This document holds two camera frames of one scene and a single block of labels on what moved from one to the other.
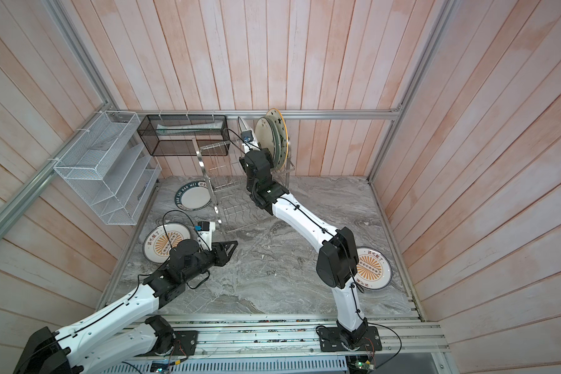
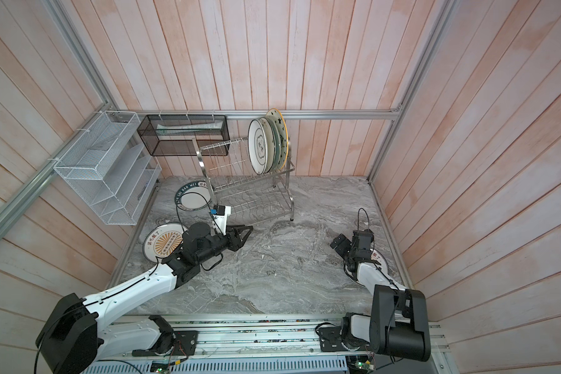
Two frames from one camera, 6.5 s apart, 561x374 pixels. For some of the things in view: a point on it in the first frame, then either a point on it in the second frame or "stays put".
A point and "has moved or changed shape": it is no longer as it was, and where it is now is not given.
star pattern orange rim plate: (281, 123) stays put
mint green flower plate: (277, 142) stays put
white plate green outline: (241, 126) has moved or changed shape
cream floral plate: (266, 135) stays put
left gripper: (220, 250) to (239, 242)
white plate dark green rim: (193, 195) stays put
